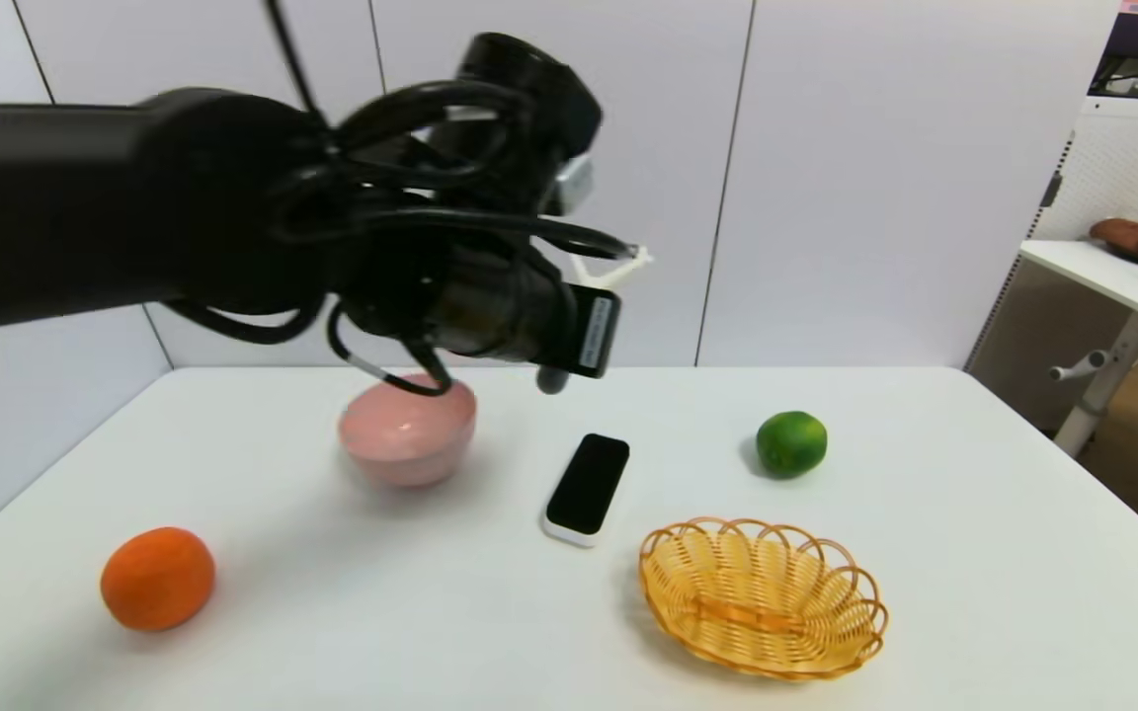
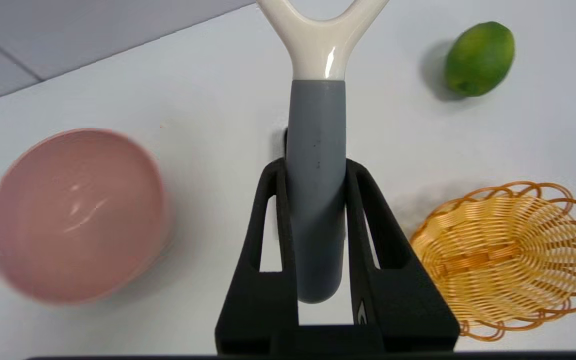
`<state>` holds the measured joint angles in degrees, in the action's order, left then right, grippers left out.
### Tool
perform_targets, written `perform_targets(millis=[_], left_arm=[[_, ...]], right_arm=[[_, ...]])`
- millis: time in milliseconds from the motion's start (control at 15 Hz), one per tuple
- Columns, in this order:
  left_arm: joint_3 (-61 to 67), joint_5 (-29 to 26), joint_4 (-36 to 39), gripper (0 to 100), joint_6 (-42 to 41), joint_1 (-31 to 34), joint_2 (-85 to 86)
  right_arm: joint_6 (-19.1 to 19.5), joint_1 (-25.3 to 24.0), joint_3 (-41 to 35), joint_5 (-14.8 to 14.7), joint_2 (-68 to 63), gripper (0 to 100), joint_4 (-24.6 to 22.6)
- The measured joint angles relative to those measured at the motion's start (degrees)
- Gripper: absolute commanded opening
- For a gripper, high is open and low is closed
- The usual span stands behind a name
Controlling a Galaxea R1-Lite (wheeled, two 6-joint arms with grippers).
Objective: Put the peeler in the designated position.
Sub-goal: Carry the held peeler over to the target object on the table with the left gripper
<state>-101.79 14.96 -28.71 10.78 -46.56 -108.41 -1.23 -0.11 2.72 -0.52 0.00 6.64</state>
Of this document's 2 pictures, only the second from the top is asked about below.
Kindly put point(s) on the pink bowl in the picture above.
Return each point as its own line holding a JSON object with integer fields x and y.
{"x": 78, "y": 215}

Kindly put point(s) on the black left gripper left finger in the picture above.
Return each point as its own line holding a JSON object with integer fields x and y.
{"x": 263, "y": 300}

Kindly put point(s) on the green lime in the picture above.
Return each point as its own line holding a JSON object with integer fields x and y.
{"x": 479, "y": 59}

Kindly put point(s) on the yellow wicker basket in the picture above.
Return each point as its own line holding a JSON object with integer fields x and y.
{"x": 508, "y": 255}

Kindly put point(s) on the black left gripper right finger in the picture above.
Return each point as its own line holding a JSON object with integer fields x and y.
{"x": 403, "y": 300}

